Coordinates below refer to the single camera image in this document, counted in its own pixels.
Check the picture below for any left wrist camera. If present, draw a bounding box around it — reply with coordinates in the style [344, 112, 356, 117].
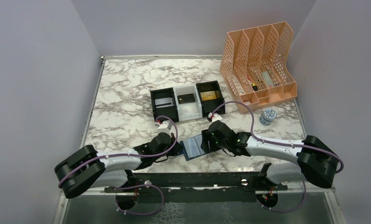
[157, 121, 172, 135]

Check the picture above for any grey box in organizer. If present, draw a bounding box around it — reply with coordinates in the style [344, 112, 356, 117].
[261, 71, 275, 88]

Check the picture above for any navy blue card holder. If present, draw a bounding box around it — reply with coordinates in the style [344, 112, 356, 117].
[180, 134, 210, 161]

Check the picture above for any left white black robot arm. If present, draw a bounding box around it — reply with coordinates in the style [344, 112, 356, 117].
[54, 133, 184, 199]

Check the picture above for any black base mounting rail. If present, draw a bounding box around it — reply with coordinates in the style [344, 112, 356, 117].
[108, 171, 288, 191]

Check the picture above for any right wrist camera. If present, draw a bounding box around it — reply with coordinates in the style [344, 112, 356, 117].
[208, 113, 222, 122]

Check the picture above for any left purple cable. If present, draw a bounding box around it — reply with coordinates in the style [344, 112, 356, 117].
[57, 116, 178, 216]

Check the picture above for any purple cable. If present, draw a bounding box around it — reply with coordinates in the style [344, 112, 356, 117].
[207, 101, 344, 213]
[57, 116, 178, 216]

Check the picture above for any gold credit card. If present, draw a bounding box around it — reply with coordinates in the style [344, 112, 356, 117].
[200, 91, 217, 101]

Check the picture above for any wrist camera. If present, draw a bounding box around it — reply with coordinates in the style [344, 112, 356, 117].
[208, 113, 222, 122]
[157, 121, 172, 135]

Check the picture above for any black credit card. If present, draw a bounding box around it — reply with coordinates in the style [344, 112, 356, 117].
[177, 93, 195, 104]

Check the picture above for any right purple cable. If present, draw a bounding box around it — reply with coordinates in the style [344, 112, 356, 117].
[207, 101, 344, 213]

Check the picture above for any small white blue jar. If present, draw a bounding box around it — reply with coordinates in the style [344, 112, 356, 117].
[259, 108, 277, 126]

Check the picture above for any yellow black item in organizer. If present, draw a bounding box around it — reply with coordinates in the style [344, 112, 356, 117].
[251, 83, 258, 91]

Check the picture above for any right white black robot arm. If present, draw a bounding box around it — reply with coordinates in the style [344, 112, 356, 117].
[201, 121, 340, 189]

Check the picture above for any silver credit card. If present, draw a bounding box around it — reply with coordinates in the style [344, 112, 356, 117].
[154, 98, 173, 108]

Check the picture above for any black white three-compartment tray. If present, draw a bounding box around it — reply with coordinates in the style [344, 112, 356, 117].
[150, 81, 225, 122]

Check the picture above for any orange plastic file organizer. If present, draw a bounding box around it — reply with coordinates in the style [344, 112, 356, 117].
[220, 21, 297, 113]

